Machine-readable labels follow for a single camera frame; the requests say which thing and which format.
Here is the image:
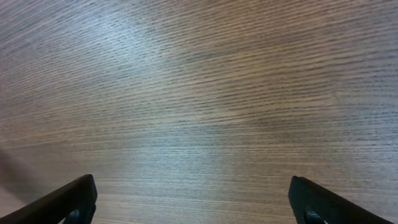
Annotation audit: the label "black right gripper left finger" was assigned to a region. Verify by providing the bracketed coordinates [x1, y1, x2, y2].
[1, 174, 98, 224]

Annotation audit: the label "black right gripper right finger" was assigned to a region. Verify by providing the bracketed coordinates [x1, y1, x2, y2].
[288, 176, 392, 224]

